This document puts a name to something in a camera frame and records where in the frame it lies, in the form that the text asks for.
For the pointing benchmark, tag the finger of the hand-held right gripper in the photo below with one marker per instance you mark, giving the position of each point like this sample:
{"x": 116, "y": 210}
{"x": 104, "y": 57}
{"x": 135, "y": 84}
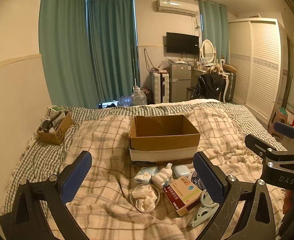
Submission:
{"x": 255, "y": 143}
{"x": 284, "y": 129}

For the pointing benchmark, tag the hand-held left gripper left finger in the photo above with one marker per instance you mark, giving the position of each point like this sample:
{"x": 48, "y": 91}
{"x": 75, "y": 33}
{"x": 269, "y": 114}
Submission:
{"x": 77, "y": 177}

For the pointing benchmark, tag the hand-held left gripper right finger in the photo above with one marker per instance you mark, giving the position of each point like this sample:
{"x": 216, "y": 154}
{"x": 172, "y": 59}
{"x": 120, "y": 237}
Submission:
{"x": 208, "y": 177}

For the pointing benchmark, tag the pink plastic stool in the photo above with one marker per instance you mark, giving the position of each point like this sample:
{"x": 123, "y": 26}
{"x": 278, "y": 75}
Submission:
{"x": 278, "y": 120}

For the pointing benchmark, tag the dark round tin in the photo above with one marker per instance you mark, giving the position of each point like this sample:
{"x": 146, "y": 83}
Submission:
{"x": 195, "y": 180}

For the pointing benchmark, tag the light blue plastic case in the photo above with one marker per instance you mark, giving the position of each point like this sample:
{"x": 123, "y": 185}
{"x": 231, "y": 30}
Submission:
{"x": 182, "y": 171}

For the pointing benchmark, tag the red and white medicine box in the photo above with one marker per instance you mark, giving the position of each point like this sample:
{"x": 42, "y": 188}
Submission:
{"x": 184, "y": 195}

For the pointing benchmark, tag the light blue plastic clip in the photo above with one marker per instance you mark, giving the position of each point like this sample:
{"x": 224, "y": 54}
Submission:
{"x": 203, "y": 212}

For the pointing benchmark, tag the beige plaid blanket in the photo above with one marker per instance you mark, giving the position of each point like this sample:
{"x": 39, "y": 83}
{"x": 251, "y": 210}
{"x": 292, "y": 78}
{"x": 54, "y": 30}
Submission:
{"x": 104, "y": 150}

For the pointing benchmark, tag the green checkered bed sheet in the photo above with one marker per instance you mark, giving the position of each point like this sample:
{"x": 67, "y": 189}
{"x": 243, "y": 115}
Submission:
{"x": 37, "y": 155}

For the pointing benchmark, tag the small cardboard box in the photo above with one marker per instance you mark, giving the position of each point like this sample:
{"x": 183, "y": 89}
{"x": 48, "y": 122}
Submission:
{"x": 58, "y": 132}

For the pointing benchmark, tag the large open cardboard box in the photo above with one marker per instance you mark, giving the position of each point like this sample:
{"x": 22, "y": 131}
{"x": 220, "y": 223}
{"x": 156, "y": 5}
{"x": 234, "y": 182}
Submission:
{"x": 162, "y": 145}

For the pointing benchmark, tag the clear glass bowl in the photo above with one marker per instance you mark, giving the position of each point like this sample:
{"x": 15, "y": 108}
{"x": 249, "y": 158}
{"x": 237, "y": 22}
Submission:
{"x": 133, "y": 192}

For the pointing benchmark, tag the black tape roll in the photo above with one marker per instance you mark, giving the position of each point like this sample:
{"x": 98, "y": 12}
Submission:
{"x": 46, "y": 124}

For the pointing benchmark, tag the tissue pack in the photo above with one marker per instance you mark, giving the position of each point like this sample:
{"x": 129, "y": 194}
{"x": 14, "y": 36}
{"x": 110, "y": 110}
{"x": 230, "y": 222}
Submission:
{"x": 144, "y": 175}

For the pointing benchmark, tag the brown suitcase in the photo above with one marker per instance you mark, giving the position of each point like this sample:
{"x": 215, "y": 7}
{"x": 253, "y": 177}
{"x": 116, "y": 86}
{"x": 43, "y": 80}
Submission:
{"x": 230, "y": 85}

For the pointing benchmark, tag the crumpled white tissue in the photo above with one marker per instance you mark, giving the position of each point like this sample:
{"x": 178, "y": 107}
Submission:
{"x": 145, "y": 197}

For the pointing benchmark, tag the white vanity table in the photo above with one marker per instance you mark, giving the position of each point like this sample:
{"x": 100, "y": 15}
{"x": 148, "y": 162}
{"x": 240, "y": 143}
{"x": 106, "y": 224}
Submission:
{"x": 228, "y": 80}

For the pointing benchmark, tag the white louvered wardrobe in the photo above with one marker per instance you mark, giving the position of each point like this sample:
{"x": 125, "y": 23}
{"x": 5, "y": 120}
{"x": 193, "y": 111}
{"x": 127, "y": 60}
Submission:
{"x": 257, "y": 65}

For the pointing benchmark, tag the green and white carton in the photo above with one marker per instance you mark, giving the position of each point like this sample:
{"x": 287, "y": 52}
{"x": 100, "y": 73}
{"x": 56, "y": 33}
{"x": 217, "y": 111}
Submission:
{"x": 54, "y": 109}

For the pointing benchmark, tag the chair with black jacket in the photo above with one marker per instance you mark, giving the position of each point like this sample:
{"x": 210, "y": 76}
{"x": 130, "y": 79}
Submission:
{"x": 209, "y": 86}

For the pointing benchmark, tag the grey small fridge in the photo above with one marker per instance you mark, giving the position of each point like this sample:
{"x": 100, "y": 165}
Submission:
{"x": 180, "y": 82}

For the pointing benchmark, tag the large clear water bottle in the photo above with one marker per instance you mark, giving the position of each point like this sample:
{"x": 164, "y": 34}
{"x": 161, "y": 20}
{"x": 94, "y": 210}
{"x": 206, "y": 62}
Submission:
{"x": 138, "y": 98}

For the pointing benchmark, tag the patterned dark bag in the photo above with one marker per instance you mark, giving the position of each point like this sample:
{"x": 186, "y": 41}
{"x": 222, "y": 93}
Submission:
{"x": 147, "y": 95}

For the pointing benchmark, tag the white suitcase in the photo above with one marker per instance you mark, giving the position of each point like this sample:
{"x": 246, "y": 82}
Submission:
{"x": 159, "y": 87}

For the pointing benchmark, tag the white oval vanity mirror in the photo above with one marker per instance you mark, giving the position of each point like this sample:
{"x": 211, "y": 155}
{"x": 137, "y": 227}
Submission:
{"x": 207, "y": 50}

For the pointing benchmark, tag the narrow teal curtain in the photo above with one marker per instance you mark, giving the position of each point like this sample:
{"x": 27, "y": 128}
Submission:
{"x": 213, "y": 25}

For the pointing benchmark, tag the wide teal curtain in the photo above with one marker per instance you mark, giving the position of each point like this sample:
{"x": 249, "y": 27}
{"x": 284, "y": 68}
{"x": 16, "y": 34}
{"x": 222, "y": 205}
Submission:
{"x": 62, "y": 50}

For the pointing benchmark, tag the pleated teal curtain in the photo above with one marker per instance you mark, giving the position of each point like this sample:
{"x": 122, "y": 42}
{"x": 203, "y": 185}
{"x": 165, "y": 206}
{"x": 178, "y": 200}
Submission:
{"x": 114, "y": 50}

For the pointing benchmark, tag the white air conditioner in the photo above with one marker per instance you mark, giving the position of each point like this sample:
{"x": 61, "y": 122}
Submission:
{"x": 177, "y": 6}

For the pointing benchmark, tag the black wall television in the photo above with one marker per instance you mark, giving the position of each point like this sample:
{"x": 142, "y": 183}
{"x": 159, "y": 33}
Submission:
{"x": 182, "y": 43}

